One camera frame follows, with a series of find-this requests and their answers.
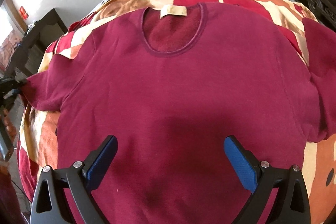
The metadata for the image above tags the maroon fleece shirt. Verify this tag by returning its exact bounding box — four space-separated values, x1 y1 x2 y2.
20 2 336 224

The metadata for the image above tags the dark wooden side table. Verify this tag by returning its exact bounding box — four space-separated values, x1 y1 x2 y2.
4 8 68 77

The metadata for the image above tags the orange red patterned blanket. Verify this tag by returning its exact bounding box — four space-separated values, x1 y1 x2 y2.
16 0 336 224

